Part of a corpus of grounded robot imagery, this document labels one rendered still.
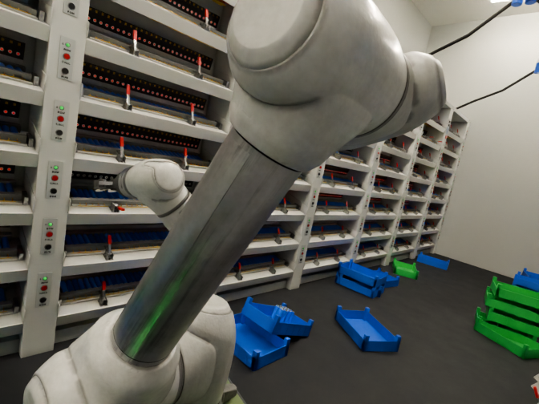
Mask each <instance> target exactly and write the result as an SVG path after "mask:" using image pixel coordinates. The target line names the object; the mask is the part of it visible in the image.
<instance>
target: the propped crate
mask: <svg viewBox="0 0 539 404"><path fill-rule="evenodd" d="M252 301H253V298H252V297H248V298H247V300H246V302H245V305H244V307H243V310H242V311H241V313H243V314H244V315H245V316H247V318H249V319H250V320H252V321H253V322H255V323H256V324H258V325H259V326H261V327H262V328H263V329H264V330H266V331H267V332H268V333H270V334H273V335H290V336H306V337H308V336H309V333H310V330H311V328H312V325H313V323H314V321H313V320H312V319H309V321H308V323H307V322H306V321H303V320H302V319H301V318H300V317H297V316H296V315H294V316H293V318H292V321H291V323H285V322H279V321H280V319H281V317H280V316H279V315H275V317H274V318H272V317H271V316H272V313H273V311H274V308H275V306H273V305H263V304H258V303H253V302H252Z"/></svg>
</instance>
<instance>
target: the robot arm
mask: <svg viewBox="0 0 539 404"><path fill-rule="evenodd" d="M226 46H227V54H228V59H229V65H230V69H231V71H232V74H233V77H234V78H235V81H234V87H233V97H232V99H231V102H230V105H229V120H230V123H231V124H232V125H233V126H232V128H231V130H230V131H229V134H228V135H227V136H226V138H225V140H224V142H223V144H222V145H221V147H220V148H219V150H218V152H217V154H216V155H215V156H214V158H213V160H212V162H211V164H210V165H209V167H208V168H207V170H206V172H205V174H204V175H203V176H202V178H201V180H200V182H199V184H198V185H197V187H196V188H195V190H194V192H193V193H192V194H191V193H190V192H189V191H188V189H187V188H186V187H185V186H184V173H183V171H182V169H181V168H180V166H179V165H178V164H176V163H174V162H172V161H171V160H166V159H150V160H143V161H141V162H139V163H138V164H135V165H134V166H132V167H129V168H125V169H124V170H123V171H122V172H121V173H119V174H118V175H117V177H116V178H115V179H110V180H108V181H106V180H105V179H103V178H100V179H98V180H95V181H94V189H95V191H96V192H102V191H105V189H108V192H118V193H119V194H120V195H122V196H126V197H127V198H130V199H134V200H135V199H138V200H139V201H140V202H142V203H143V204H145V205H146V206H147V207H149V208H150V209H151V210H152V211H153V212H154V213H155V214H157V216H158V217H159V218H160V219H161V221H162V222H163V224H164V226H165V227H166V228H167V229H168V230H169V234H168V235H167V237H166V238H165V240H164V242H163V244H162V245H161V246H160V249H159V250H158V252H157V254H156V255H155V257H154V258H153V260H152V262H151V264H150V265H149V266H148V269H147V270H146V272H145V274H144V275H143V277H142V278H141V280H140V283H139V284H138V285H137V287H136V289H135V291H134V292H133V294H132V295H131V297H130V299H129V300H128V303H127V304H126V305H125V307H124V308H122V309H116V310H113V311H111V312H109V313H107V314H105V315H103V316H102V317H101V318H100V319H99V320H98V321H97V322H96V323H95V324H94V325H93V326H92V327H91V328H90V329H89V330H88V331H86V332H85V333H84V334H83V335H81V336H80V337H79V338H78V339H76V340H75V341H74V342H73V343H71V345H70V346H69V348H67V349H64V350H62V351H59V352H58V353H56V354H54V355H53V356H52V357H51V358H49V359H48V360H47V361H46V362H45V363H44V364H43V365H42V366H41V367H40V368H39V369H38V370H37V371H36V372H35V373H34V375H33V377H32V379H31V380H30V381H29V383H28V384H27V386H26V389H25V390H24V395H23V404H223V403H224V402H226V401H228V400H230V399H231V398H234V397H235V396H236V395H237V389H236V388H237V387H236V386H235V385H234V384H226V382H227V380H228V376H229V371H230V368H231V365H232V361H233V354H234V349H235V343H236V324H235V319H234V315H233V311H232V310H231V308H230V307H229V304H228V303H227V301H226V300H224V299H223V298H221V297H219V296H217V295H214V293H215V291H216V290H217V288H218V287H219V285H220V284H221V282H222V281H223V280H224V279H225V277H226V276H227V275H228V273H229V271H230V270H231V269H232V267H233V266H234V265H235V264H236V262H237V261H238V259H239V258H240V257H241V255H242V253H243V252H244V251H245V250H246V249H247V247H248V246H249V244H250V243H251V241H252V240H253V238H254V237H255V236H256V235H257V233H258V232H259V231H260V229H261V227H262V226H263V225H264V223H265V222H266V221H267V220H268V218H269V217H270V215H271V214H272V213H273V211H274V209H275V208H276V207H277V206H278V205H279V203H280V202H281V201H282V199H283V197H284V196H285V195H286V193H287V192H288V191H289V190H290V188H291V187H292V185H293V184H294V182H295V181H296V179H297V178H298V177H299V176H300V175H301V173H302V172H308V171H309V170H312V169H314V168H316V167H319V166H320V165H321V164H323V163H324V162H325V161H326V160H327V159H328V158H329V157H331V156H332V155H333V154H334V153H335V152H337V151H342V150H349V149H355V148H358V147H364V146H367V145H371V144H373V143H378V142H382V141H384V140H387V139H391V138H394V137H397V136H399V135H403V134H406V133H408V132H409V131H412V130H414V129H416V128H417V127H419V126H421V125H422V124H424V123H426V122H427V121H428V120H430V119H431V118H432V117H434V116H435V115H437V114H438V113H439V112H440V110H441V108H442V107H443V105H444V104H445V103H446V101H447V92H446V85H445V79H444V71H443V67H442V65H441V62H440V61H439V60H437V59H435V58H434V57H433V56H432V55H429V54H425V53H421V52H417V51H411V52H407V53H405V54H404V53H403V52H402V49H401V46H400V43H399V40H398V39H397V37H396V35H395V33H394V31H393V30H392V28H391V26H390V25H389V23H388V21H387V20H386V19H385V18H384V16H383V14H382V13H381V12H380V10H379V8H378V7H377V6H376V5H375V4H374V3H373V2H372V0H237V3H236V5H235V7H234V9H233V13H232V16H231V18H230V20H229V25H228V30H227V35H226Z"/></svg>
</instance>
